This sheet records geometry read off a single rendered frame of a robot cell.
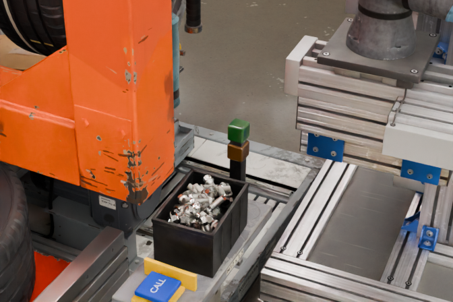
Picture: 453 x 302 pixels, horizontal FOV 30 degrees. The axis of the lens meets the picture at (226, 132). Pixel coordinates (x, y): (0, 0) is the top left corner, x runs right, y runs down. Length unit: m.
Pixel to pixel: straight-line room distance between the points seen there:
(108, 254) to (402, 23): 0.83
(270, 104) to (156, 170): 1.44
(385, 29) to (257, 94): 1.57
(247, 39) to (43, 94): 1.99
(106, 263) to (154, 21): 0.59
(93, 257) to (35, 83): 0.41
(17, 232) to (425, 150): 0.88
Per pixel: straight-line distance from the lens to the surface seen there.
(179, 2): 2.47
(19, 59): 3.65
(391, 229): 2.34
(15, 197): 1.96
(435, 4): 1.74
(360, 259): 2.23
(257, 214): 1.95
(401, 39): 1.84
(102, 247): 1.97
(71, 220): 2.32
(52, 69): 1.83
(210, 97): 3.30
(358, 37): 1.86
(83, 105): 1.80
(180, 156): 2.74
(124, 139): 1.77
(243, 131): 1.86
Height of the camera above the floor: 1.64
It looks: 32 degrees down
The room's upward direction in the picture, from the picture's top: 1 degrees clockwise
